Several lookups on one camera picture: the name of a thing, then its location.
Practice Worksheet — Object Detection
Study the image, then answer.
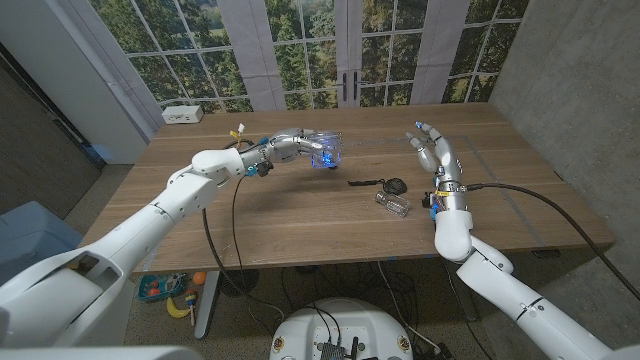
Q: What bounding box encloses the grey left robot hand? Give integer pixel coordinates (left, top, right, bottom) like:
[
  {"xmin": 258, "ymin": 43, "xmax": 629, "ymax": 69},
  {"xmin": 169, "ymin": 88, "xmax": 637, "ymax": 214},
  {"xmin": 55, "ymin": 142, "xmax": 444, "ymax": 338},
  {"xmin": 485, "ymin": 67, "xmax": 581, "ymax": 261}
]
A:
[{"xmin": 248, "ymin": 127, "xmax": 326, "ymax": 177}]

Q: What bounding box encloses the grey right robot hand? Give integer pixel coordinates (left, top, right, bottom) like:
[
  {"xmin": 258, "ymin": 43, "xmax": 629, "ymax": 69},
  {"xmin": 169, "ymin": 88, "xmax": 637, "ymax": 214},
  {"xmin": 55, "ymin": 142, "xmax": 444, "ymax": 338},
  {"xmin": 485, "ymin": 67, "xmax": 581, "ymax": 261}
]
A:
[{"xmin": 405, "ymin": 121, "xmax": 470, "ymax": 214}]

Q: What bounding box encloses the clear hinged glass jar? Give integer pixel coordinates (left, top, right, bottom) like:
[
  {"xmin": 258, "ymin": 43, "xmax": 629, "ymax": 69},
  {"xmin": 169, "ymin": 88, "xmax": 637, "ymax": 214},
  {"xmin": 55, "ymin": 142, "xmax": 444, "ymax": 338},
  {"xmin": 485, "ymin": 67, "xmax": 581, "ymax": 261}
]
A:
[{"xmin": 310, "ymin": 130, "xmax": 344, "ymax": 170}]

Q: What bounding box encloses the small clear glass bottle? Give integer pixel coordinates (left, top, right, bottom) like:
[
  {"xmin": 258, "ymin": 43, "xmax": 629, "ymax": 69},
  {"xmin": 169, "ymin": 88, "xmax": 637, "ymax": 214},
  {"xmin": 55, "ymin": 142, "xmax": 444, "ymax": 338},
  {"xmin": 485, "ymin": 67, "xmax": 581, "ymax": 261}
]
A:
[{"xmin": 375, "ymin": 190, "xmax": 411, "ymax": 218}]

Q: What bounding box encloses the printed window backdrop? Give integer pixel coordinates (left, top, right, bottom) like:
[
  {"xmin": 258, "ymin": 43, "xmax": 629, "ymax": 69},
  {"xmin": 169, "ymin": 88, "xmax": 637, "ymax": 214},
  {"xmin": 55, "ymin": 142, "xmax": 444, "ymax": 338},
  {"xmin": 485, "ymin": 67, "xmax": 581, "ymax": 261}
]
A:
[{"xmin": 44, "ymin": 0, "xmax": 531, "ymax": 144}]

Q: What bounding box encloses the white power outlet box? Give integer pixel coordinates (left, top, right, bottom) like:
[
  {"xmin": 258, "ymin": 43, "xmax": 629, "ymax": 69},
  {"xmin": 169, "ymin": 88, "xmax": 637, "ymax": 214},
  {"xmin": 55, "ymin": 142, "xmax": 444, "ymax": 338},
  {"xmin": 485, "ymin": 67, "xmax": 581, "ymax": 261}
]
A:
[{"xmin": 161, "ymin": 104, "xmax": 205, "ymax": 125}]

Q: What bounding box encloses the black round fan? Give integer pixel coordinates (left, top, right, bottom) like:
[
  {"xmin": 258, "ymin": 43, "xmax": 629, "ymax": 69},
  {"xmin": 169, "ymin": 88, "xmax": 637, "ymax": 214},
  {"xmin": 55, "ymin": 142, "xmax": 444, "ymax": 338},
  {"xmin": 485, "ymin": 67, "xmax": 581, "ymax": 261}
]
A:
[{"xmin": 219, "ymin": 269, "xmax": 260, "ymax": 299}]

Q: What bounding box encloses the colourful toy maraca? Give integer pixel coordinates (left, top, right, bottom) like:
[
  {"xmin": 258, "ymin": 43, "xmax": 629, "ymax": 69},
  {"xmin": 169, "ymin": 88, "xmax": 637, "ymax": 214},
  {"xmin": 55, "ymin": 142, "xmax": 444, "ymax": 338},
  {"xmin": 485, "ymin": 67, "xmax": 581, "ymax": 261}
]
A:
[{"xmin": 184, "ymin": 291, "xmax": 199, "ymax": 327}]

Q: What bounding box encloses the white robot torso base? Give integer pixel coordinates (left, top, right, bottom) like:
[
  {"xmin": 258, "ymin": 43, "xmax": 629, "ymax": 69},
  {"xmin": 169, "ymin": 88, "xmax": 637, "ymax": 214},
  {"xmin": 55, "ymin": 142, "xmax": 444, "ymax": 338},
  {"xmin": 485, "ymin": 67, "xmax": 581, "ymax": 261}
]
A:
[{"xmin": 269, "ymin": 297, "xmax": 414, "ymax": 360}]

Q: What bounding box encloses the white table leg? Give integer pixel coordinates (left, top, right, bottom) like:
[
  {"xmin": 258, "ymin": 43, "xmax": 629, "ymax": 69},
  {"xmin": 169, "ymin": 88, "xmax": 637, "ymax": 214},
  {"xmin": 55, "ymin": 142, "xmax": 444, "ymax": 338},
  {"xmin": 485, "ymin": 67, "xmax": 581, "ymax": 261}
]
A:
[{"xmin": 193, "ymin": 271, "xmax": 222, "ymax": 340}]

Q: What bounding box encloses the teal toy tray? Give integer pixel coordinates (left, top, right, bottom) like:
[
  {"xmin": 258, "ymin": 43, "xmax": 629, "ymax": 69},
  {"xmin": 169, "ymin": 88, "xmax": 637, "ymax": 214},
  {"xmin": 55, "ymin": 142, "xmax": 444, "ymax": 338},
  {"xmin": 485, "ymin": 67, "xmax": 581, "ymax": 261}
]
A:
[{"xmin": 137, "ymin": 273, "xmax": 187, "ymax": 303}]

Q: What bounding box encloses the yellow toy banana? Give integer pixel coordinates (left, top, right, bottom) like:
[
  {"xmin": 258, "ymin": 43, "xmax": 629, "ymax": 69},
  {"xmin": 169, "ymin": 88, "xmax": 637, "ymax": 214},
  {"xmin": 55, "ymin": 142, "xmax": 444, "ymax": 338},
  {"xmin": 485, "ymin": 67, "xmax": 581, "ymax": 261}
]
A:
[{"xmin": 166, "ymin": 295, "xmax": 192, "ymax": 320}]

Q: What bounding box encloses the blue plastic storage bin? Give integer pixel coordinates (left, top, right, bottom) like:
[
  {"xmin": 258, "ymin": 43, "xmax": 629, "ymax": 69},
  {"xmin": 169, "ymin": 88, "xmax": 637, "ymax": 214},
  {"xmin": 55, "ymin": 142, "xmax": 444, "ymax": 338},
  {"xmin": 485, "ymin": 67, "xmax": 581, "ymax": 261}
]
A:
[{"xmin": 0, "ymin": 200, "xmax": 84, "ymax": 282}]

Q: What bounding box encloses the white robot head rim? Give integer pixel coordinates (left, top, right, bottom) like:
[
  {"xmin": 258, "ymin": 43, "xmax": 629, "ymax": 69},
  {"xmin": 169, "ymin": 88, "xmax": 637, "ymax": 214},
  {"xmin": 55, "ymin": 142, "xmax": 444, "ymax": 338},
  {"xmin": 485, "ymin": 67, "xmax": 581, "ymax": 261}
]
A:
[{"xmin": 0, "ymin": 344, "xmax": 204, "ymax": 360}]

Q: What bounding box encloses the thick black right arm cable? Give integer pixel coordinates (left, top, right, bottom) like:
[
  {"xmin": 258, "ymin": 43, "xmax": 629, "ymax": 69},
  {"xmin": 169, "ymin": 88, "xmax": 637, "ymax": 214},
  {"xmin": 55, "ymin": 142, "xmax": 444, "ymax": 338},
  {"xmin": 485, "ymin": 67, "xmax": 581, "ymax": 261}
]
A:
[{"xmin": 464, "ymin": 182, "xmax": 640, "ymax": 301}]

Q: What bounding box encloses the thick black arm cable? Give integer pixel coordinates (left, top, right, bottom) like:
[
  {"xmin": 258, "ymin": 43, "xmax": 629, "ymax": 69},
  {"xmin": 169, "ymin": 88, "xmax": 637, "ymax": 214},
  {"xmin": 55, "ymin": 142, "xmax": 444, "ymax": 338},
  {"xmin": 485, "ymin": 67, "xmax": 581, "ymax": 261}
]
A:
[
  {"xmin": 464, "ymin": 182, "xmax": 640, "ymax": 301},
  {"xmin": 201, "ymin": 138, "xmax": 285, "ymax": 321}
]

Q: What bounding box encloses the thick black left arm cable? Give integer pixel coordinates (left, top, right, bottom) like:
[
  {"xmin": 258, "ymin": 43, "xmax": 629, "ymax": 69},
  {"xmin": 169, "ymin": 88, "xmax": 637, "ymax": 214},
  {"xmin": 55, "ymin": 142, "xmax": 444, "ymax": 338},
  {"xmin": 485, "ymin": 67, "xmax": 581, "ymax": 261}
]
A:
[{"xmin": 201, "ymin": 138, "xmax": 285, "ymax": 321}]

